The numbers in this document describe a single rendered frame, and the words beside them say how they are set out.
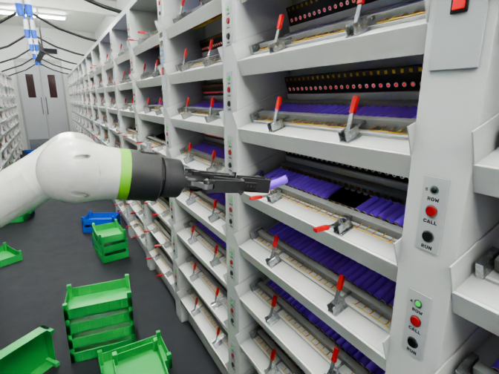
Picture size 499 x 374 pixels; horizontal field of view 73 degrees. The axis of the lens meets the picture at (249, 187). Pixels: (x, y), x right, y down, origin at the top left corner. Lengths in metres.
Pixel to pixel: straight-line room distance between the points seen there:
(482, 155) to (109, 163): 0.56
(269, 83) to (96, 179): 0.70
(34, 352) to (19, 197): 1.36
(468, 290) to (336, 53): 0.48
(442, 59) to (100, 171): 0.54
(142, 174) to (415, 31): 0.49
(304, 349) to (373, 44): 0.79
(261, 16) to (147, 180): 0.70
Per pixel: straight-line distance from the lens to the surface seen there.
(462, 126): 0.57
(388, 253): 0.70
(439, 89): 0.59
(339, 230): 0.76
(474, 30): 0.57
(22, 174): 0.74
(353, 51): 0.72
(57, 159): 0.59
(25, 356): 2.01
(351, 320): 0.84
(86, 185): 0.60
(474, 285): 0.64
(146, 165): 0.61
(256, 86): 1.11
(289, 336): 1.10
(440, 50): 0.59
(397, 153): 0.63
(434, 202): 0.60
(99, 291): 2.04
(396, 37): 0.65
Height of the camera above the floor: 1.24
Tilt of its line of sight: 15 degrees down
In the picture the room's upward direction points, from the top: straight up
